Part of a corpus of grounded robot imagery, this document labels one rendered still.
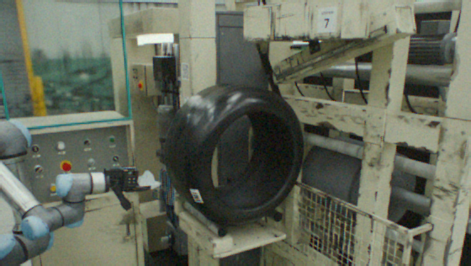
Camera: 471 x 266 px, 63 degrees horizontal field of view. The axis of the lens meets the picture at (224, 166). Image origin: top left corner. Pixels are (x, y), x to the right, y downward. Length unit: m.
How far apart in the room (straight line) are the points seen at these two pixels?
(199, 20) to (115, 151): 0.78
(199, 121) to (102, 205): 0.85
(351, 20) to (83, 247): 1.60
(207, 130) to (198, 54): 0.48
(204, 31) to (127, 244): 1.17
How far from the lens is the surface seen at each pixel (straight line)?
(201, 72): 1.79
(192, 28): 1.77
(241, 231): 1.80
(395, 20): 1.44
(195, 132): 1.41
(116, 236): 2.14
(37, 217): 1.35
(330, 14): 1.44
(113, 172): 1.41
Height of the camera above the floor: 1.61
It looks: 17 degrees down
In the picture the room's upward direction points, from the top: 1 degrees counter-clockwise
